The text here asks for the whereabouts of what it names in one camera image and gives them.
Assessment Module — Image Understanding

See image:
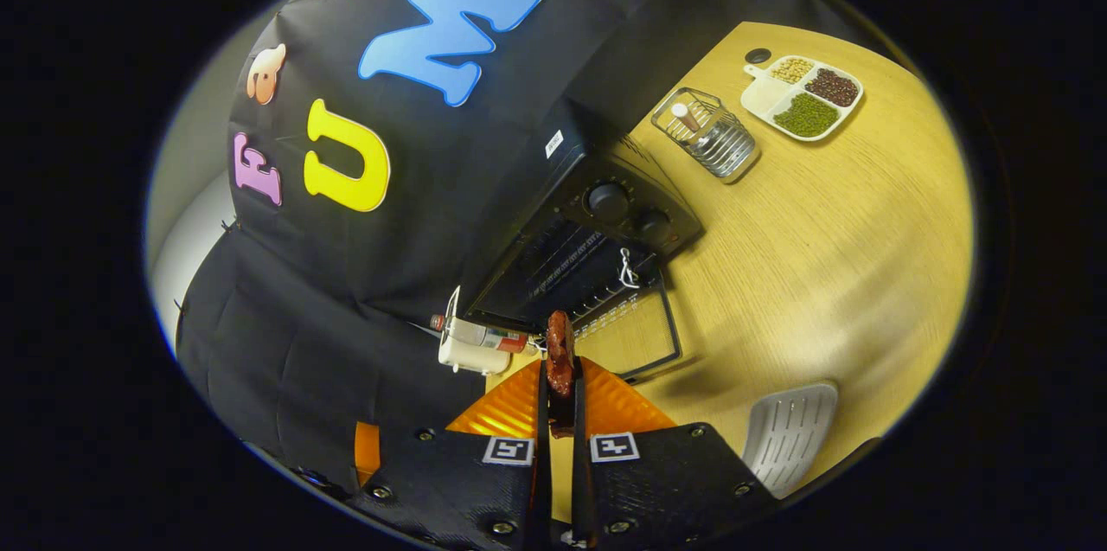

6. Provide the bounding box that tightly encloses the white ribbed tray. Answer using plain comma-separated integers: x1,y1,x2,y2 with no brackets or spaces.
742,382,840,500

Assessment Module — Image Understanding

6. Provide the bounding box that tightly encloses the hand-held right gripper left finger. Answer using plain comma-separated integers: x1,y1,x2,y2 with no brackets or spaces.
350,359,554,550

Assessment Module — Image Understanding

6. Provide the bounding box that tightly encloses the clear plastic water bottle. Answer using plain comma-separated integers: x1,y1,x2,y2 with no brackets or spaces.
430,315,541,355

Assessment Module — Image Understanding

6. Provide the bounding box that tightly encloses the white divided bean dish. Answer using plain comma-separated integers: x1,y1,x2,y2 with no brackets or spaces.
740,54,864,143

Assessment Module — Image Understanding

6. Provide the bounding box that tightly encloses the metal wire basket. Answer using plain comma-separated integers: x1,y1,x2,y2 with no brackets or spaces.
650,87,762,185

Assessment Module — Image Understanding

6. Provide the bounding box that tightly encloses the white toaster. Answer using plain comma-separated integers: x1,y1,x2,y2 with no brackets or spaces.
437,285,541,376

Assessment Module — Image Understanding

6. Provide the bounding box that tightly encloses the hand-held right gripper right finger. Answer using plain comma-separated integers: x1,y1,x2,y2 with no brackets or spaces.
571,356,781,550

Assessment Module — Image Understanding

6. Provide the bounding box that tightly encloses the red roasted meat piece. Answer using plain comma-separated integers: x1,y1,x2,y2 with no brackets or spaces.
545,311,577,439

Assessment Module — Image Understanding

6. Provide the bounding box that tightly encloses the black electric oven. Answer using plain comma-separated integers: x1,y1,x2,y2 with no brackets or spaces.
463,97,703,383

